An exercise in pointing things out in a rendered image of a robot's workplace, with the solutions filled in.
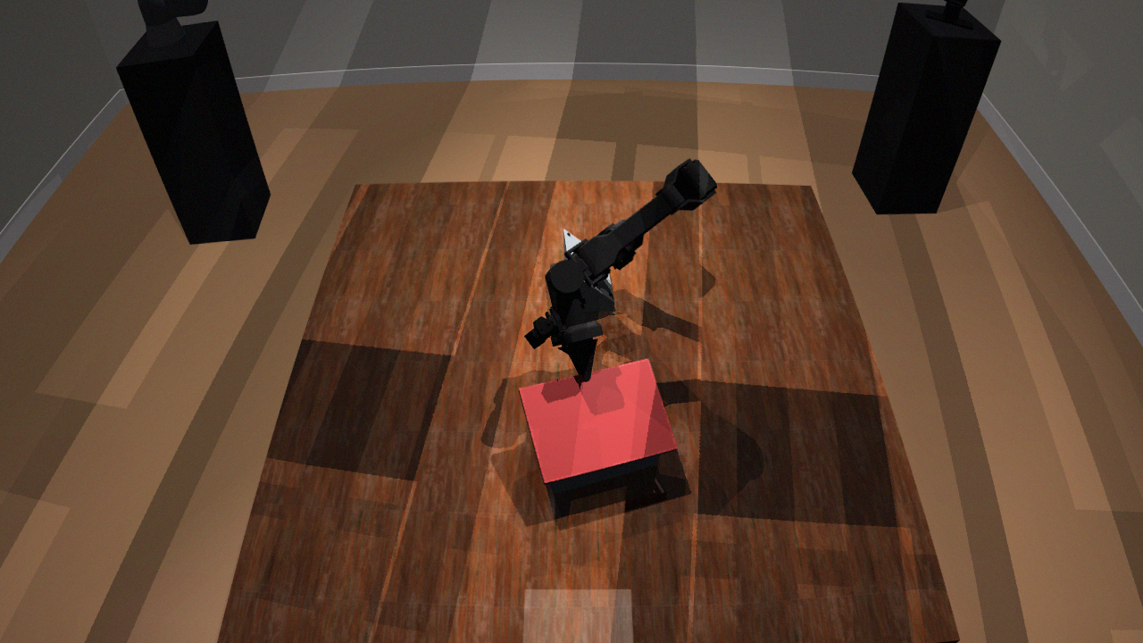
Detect red lid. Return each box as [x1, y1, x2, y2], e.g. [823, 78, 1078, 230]
[519, 359, 678, 485]

